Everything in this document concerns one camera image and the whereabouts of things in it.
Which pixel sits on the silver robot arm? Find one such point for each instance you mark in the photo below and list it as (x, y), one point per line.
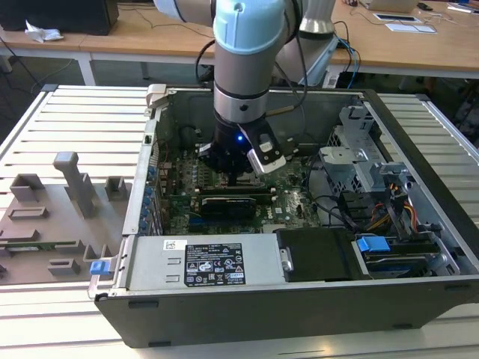
(243, 67)

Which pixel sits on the small graphics card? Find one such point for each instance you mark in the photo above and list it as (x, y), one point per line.
(228, 207)

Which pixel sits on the black shoe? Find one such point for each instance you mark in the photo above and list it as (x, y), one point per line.
(205, 76)

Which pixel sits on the green motherboard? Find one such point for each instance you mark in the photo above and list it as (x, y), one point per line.
(295, 209)

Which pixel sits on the grey metal drive cage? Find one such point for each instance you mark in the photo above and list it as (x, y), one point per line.
(344, 164)

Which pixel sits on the grey power supply unit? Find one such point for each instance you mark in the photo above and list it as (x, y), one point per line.
(157, 261)

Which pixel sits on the black plastic shroud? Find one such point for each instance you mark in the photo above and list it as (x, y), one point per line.
(318, 254)

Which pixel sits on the wooden desk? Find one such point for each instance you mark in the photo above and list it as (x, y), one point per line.
(112, 41)

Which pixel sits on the black open PC case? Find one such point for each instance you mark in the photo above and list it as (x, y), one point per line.
(262, 318)

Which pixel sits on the blue plastic latch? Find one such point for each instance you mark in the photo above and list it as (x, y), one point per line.
(98, 268)

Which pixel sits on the hard disk in blue carrier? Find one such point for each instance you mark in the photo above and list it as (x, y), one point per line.
(374, 245)

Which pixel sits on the grey parts rack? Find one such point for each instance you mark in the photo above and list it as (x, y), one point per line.
(56, 224)

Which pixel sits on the green RAM stick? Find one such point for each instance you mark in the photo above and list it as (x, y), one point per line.
(37, 245)

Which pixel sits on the black computer box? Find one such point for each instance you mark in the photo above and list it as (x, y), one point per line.
(56, 15)

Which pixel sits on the crumpled white paper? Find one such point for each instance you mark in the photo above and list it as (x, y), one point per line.
(41, 33)

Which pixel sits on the black computer mouse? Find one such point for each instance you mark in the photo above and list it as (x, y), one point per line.
(424, 6)

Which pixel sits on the black camera bracket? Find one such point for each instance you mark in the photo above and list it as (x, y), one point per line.
(258, 132)

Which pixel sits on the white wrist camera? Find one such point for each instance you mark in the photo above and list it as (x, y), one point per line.
(267, 161)

